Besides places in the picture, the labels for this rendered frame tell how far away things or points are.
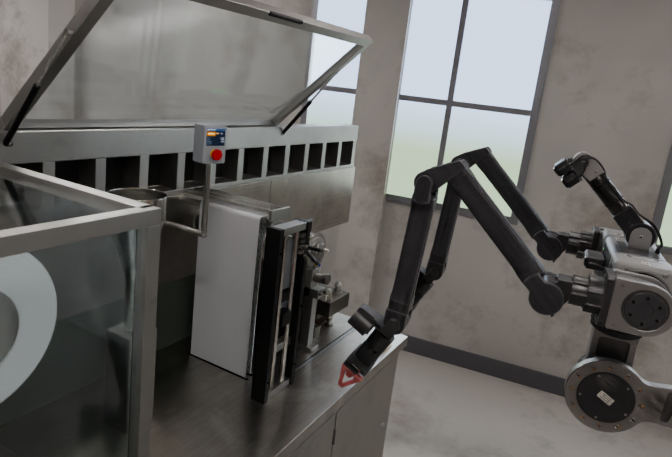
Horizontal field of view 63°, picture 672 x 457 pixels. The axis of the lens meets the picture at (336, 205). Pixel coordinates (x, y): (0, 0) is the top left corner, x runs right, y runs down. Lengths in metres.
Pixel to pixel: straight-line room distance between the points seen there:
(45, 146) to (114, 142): 0.20
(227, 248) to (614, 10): 2.78
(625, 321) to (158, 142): 1.34
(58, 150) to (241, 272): 0.62
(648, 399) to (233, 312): 1.19
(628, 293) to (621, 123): 2.45
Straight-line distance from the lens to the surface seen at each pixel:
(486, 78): 3.74
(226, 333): 1.85
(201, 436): 1.62
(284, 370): 1.80
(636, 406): 1.70
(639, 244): 1.61
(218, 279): 1.81
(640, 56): 3.76
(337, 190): 2.75
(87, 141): 1.61
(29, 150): 1.52
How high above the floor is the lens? 1.85
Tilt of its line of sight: 12 degrees down
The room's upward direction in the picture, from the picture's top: 7 degrees clockwise
